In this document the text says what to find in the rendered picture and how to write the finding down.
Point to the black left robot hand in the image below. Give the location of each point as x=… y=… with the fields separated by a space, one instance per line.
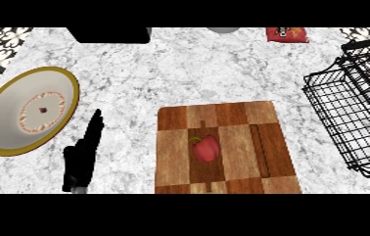
x=82 y=148

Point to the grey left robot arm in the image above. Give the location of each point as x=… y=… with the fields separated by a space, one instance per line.
x=79 y=190

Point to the checkered wooden cutting board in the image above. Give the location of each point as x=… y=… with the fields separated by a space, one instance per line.
x=225 y=148

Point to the white plate with gold rim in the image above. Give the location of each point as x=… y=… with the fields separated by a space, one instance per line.
x=35 y=111

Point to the red bell pepper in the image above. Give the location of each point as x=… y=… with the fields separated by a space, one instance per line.
x=206 y=148

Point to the black appliance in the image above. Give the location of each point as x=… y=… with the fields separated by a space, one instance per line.
x=110 y=35

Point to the grey round object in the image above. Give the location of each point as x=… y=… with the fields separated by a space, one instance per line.
x=222 y=29

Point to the red snack bag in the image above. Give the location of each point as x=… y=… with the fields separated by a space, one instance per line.
x=286 y=34

